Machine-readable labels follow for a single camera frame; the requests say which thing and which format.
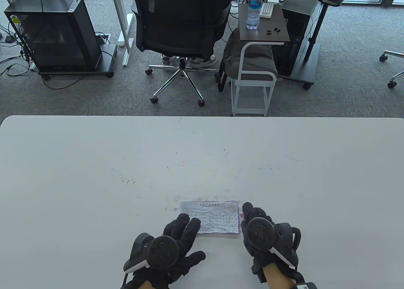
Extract white ribbed box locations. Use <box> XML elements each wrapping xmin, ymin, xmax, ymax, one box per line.
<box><xmin>260</xmin><ymin>3</ymin><xmax>275</xmax><ymax>19</ymax></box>

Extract grey bag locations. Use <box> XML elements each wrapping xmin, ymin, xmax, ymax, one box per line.
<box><xmin>218</xmin><ymin>29</ymin><xmax>279</xmax><ymax>92</ymax></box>

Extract person's right hand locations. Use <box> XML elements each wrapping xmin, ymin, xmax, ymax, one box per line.
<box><xmin>241</xmin><ymin>202</ymin><xmax>303</xmax><ymax>283</ymax></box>

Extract black floor cables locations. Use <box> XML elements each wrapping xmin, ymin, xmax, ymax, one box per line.
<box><xmin>0</xmin><ymin>21</ymin><xmax>41</xmax><ymax>78</ymax></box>

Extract white desk leg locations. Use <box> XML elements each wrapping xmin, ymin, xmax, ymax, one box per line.
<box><xmin>110</xmin><ymin>0</ymin><xmax>134</xmax><ymax>67</ymax></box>

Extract black computer tower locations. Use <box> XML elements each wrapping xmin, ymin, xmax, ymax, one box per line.
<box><xmin>273</xmin><ymin>0</ymin><xmax>319</xmax><ymax>76</ymax></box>

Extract white paper invoice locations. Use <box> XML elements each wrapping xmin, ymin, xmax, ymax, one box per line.
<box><xmin>180</xmin><ymin>202</ymin><xmax>239</xmax><ymax>236</ymax></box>

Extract black computer case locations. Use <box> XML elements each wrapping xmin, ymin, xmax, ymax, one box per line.
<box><xmin>4</xmin><ymin>0</ymin><xmax>102</xmax><ymax>71</ymax></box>

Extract brown side table white frame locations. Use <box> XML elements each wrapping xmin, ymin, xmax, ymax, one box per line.
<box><xmin>231</xmin><ymin>3</ymin><xmax>290</xmax><ymax>116</ymax></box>

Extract black mesh office chair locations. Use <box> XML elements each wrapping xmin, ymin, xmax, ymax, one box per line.
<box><xmin>130</xmin><ymin>0</ymin><xmax>233</xmax><ymax>107</ymax></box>
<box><xmin>379</xmin><ymin>50</ymin><xmax>404</xmax><ymax>89</ymax></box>

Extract black standing desk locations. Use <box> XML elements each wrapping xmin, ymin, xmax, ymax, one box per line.
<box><xmin>278</xmin><ymin>0</ymin><xmax>355</xmax><ymax>90</ymax></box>

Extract clear plastic water bottle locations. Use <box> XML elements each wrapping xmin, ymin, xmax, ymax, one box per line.
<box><xmin>246</xmin><ymin>0</ymin><xmax>264</xmax><ymax>30</ymax></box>

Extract person's left hand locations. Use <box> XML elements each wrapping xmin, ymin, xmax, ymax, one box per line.
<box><xmin>122</xmin><ymin>213</ymin><xmax>206</xmax><ymax>289</ymax></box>

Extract black wheeled platform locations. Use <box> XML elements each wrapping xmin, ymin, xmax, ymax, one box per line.
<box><xmin>38</xmin><ymin>44</ymin><xmax>118</xmax><ymax>80</ymax></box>

